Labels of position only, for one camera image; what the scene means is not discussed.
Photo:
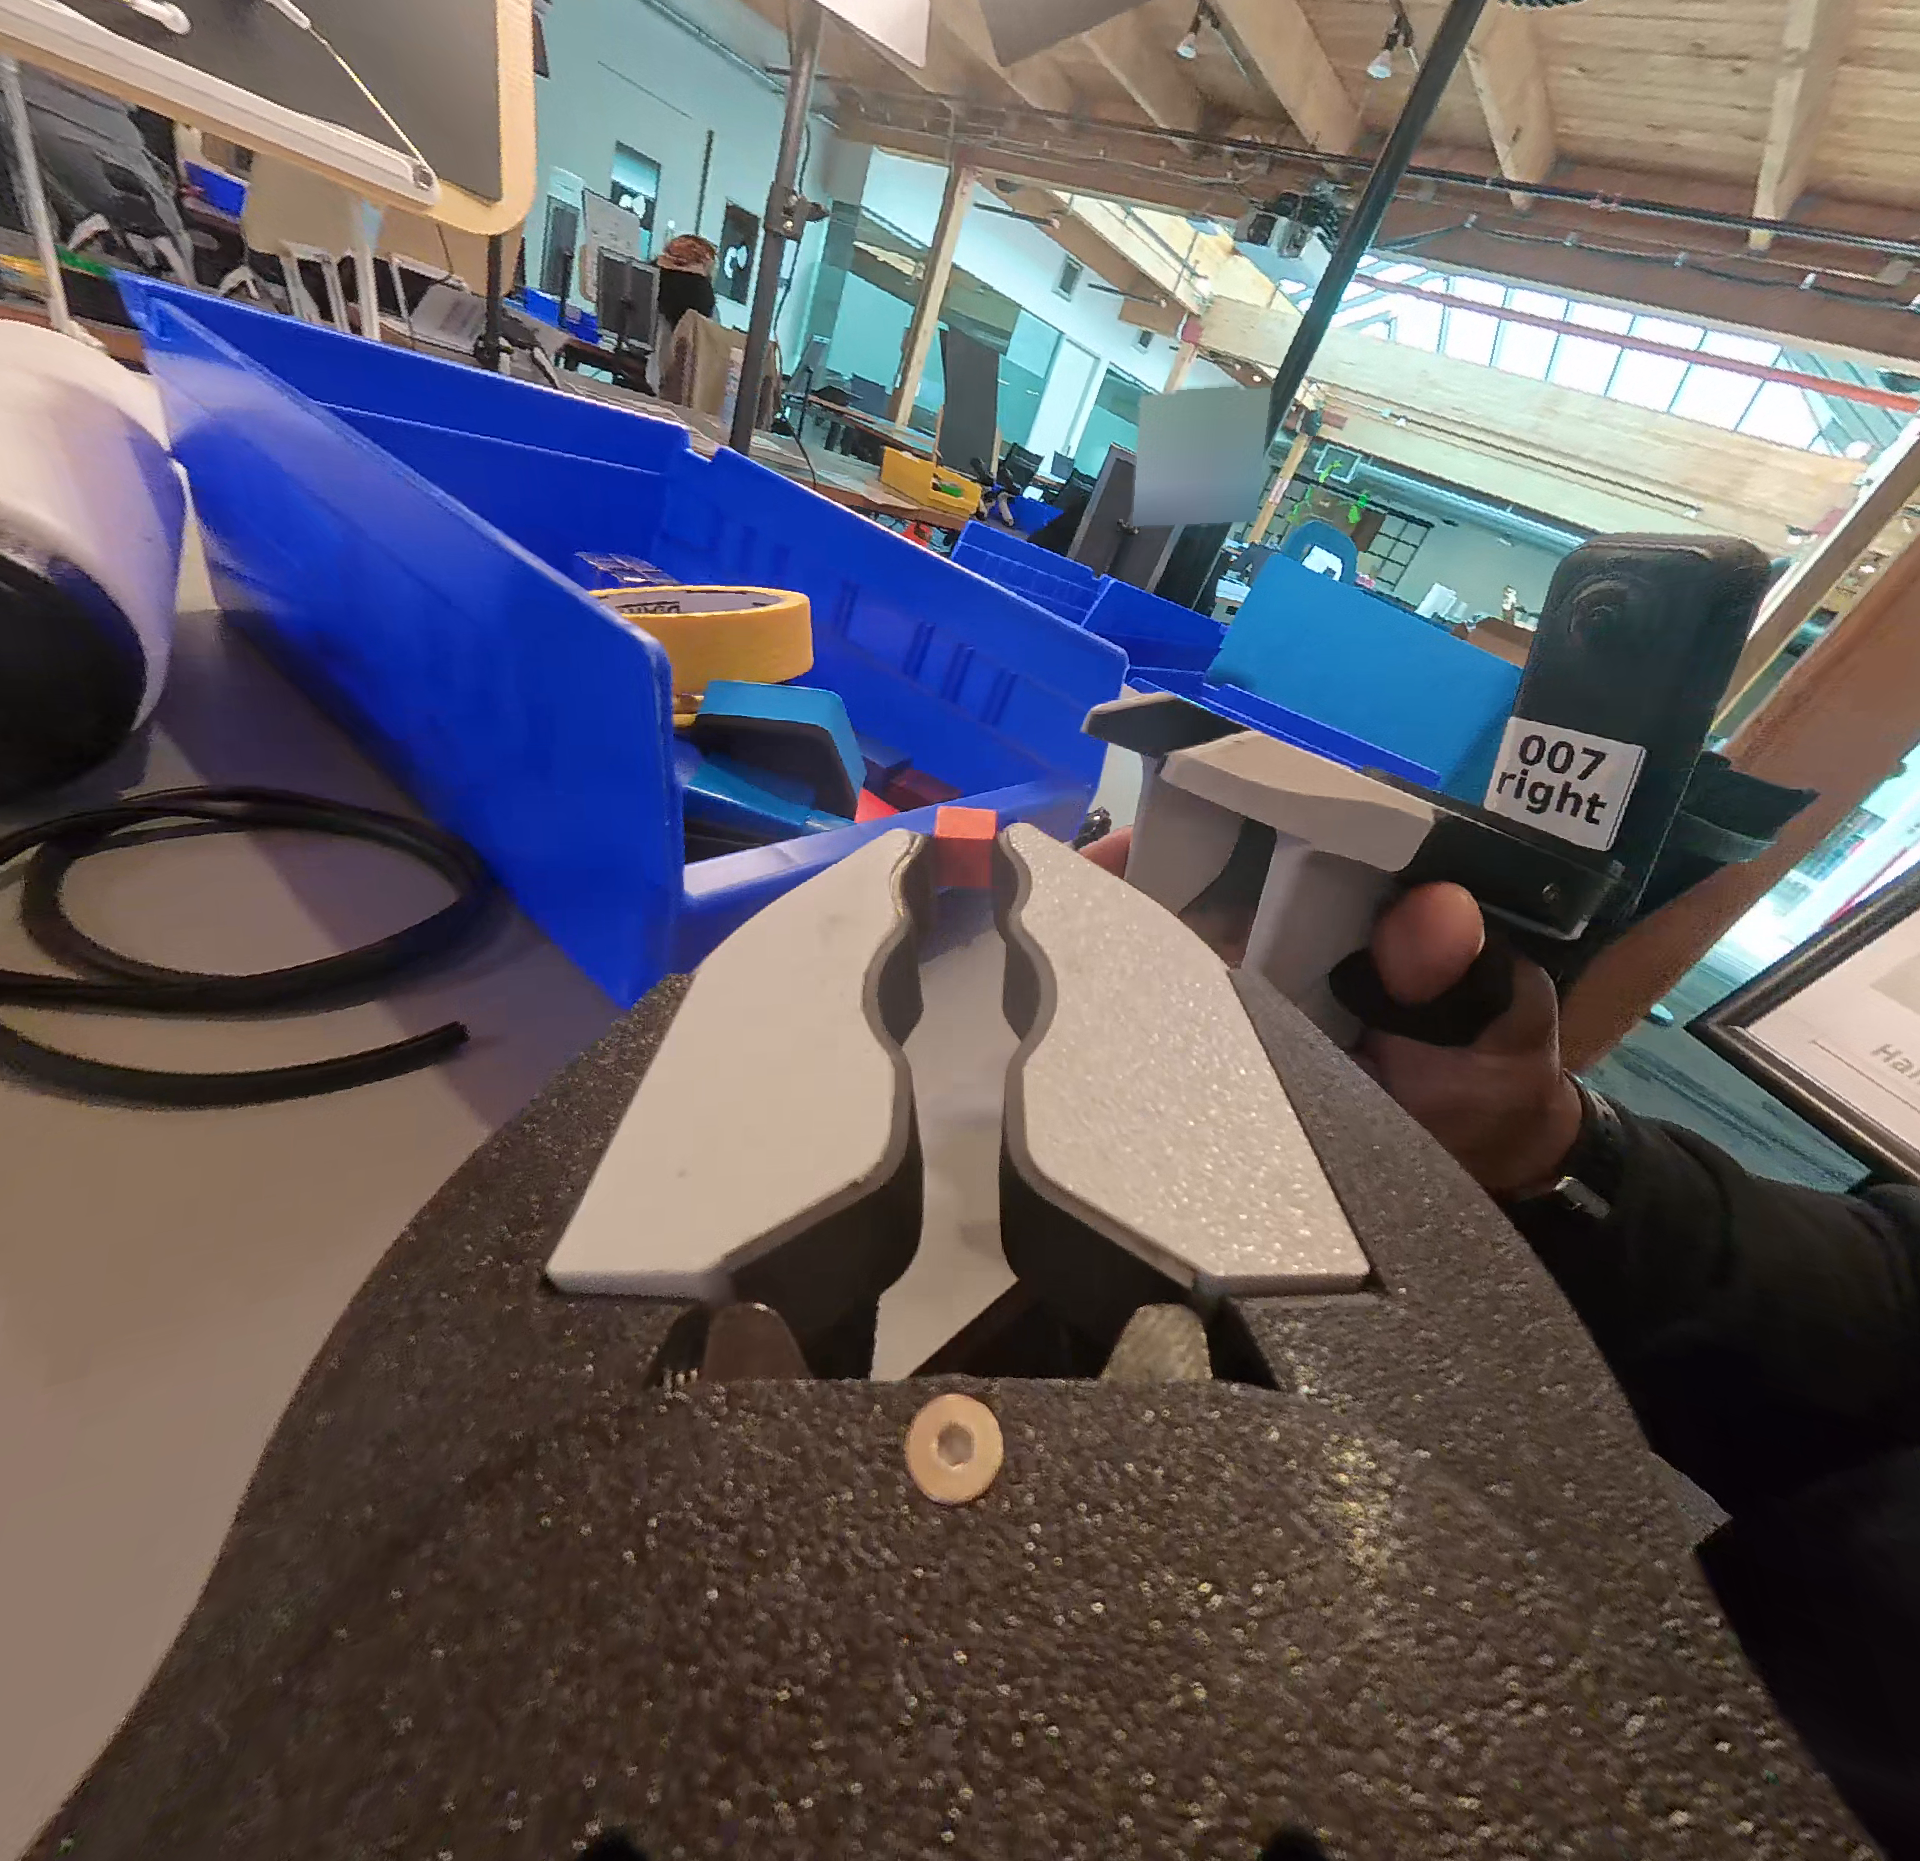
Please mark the black pole with round head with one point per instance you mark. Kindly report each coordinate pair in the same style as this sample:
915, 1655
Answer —
1406, 167

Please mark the black wristwatch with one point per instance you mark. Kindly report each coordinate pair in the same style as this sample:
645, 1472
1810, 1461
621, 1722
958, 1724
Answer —
1592, 1155

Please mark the large blue plastic bin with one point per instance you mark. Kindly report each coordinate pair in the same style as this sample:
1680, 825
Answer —
449, 662

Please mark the person's right hand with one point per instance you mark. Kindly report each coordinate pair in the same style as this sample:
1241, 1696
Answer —
1478, 1097

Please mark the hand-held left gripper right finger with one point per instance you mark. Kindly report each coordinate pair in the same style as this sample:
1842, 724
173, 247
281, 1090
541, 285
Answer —
1171, 1112

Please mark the white paper roll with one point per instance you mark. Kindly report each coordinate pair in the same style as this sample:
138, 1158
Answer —
92, 513

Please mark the yellow tape roll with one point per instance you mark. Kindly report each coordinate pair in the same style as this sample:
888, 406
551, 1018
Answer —
719, 631

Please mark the red block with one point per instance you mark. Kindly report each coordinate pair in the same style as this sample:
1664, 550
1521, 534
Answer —
896, 809

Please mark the framed marker sign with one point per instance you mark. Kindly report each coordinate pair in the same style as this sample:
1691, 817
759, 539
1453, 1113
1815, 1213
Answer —
1839, 1036

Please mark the blue tape dispenser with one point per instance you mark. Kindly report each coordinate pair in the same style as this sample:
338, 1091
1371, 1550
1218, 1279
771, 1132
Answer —
773, 759

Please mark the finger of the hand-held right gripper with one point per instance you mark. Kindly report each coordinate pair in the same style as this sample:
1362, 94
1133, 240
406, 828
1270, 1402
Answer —
1291, 798
1148, 722

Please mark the white mounting rail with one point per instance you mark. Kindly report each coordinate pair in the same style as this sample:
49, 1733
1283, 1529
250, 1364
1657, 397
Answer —
227, 102

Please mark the dark grey cabinet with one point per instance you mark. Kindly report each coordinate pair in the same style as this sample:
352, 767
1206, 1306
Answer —
1125, 534

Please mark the small red cube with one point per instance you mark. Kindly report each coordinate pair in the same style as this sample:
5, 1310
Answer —
962, 842

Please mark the yellow plastic bin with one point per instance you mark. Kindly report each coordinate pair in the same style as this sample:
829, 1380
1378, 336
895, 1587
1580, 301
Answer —
929, 482

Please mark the wooden support post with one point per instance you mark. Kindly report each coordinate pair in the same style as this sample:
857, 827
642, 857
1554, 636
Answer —
1801, 752

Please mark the black panel wooden rim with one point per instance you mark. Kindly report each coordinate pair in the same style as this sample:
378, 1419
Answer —
375, 32

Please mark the grey metal stand pole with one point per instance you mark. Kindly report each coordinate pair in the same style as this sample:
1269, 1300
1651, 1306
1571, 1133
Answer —
776, 243

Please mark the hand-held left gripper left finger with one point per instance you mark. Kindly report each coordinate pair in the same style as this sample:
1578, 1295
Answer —
751, 1112

